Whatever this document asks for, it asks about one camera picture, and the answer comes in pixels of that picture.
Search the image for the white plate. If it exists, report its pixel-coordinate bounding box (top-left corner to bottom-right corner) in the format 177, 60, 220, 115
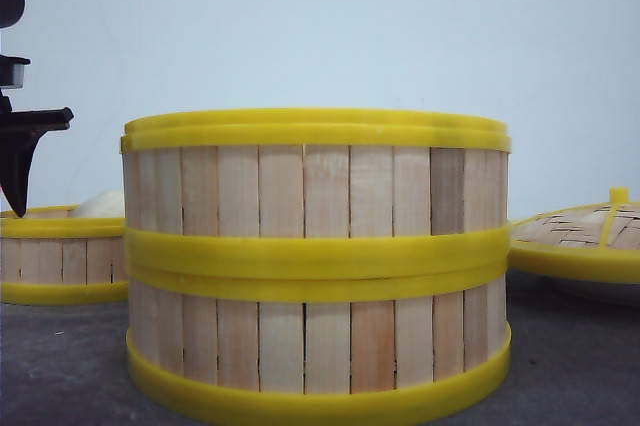
519, 277, 640, 309

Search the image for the bamboo steamer basket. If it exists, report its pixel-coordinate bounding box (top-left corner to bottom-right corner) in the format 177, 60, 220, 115
121, 109, 511, 289
126, 277, 511, 425
1, 205, 128, 306

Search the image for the left basket white bun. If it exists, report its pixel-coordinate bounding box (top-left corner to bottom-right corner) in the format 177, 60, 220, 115
69, 189, 125, 218

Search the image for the woven bamboo steamer lid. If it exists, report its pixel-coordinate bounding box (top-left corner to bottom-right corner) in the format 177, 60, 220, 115
508, 186, 639, 285

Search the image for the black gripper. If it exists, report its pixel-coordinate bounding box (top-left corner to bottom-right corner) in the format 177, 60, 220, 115
1, 0, 74, 217

